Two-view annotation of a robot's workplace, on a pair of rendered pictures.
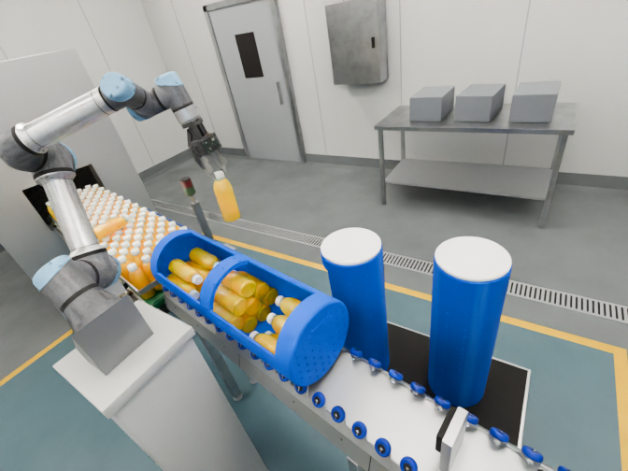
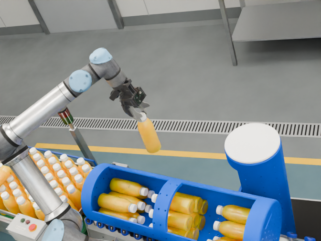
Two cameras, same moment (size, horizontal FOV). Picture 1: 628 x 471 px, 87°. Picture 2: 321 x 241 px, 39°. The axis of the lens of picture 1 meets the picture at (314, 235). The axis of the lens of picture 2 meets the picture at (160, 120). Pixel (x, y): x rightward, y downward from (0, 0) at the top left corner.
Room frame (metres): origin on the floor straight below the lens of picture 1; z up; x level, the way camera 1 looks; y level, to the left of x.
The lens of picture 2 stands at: (-0.33, 0.37, 2.68)
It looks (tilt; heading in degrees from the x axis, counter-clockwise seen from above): 39 degrees down; 355
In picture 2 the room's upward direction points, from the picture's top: 21 degrees counter-clockwise
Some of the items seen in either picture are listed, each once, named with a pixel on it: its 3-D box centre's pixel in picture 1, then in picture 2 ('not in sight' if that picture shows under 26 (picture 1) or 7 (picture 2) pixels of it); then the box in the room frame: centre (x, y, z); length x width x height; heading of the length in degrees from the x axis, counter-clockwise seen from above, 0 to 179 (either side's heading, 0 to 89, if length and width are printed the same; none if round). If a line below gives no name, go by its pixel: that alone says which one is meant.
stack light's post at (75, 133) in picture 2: (222, 270); (106, 186); (1.87, 0.68, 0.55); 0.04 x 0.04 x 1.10; 43
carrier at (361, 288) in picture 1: (359, 311); (263, 196); (1.22, -0.16, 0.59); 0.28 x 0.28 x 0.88
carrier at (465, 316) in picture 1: (462, 330); not in sight; (0.98, -0.60, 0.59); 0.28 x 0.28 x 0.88
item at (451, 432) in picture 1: (449, 438); not in sight; (0.38, -0.23, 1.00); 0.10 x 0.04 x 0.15; 133
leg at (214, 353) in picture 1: (221, 367); not in sight; (1.25, 0.68, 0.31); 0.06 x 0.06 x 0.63; 43
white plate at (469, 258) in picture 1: (471, 257); not in sight; (0.98, -0.60, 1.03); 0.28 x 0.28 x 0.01
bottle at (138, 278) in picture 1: (141, 281); not in sight; (1.32, 0.88, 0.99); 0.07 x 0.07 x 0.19
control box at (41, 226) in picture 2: (102, 281); (30, 231); (1.30, 1.03, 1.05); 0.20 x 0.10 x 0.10; 43
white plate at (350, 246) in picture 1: (350, 245); (251, 142); (1.22, -0.16, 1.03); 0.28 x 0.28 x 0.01
